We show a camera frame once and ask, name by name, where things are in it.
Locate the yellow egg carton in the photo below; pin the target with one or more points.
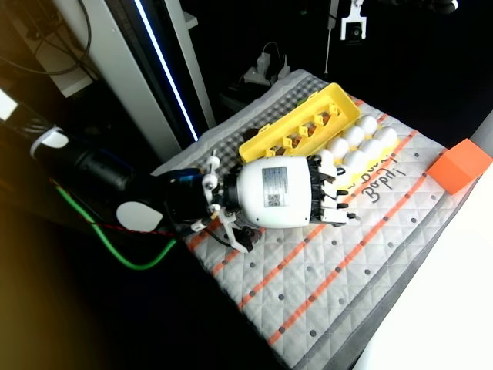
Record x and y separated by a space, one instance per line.
300 127

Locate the grey quilt with orange stripes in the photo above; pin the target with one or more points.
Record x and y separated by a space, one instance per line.
327 270

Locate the white metal frame column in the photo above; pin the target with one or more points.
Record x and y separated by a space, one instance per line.
127 77

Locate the blue white light strip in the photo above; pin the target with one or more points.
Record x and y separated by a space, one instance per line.
165 71

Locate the orange cube block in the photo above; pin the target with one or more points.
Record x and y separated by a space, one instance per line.
458 165

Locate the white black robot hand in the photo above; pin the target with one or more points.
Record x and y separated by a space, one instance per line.
273 192

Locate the white plug-in charger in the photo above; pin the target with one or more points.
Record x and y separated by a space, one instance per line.
265 58

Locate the white power strip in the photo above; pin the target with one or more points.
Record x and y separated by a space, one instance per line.
258 75

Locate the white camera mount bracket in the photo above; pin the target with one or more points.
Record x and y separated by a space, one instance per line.
353 23

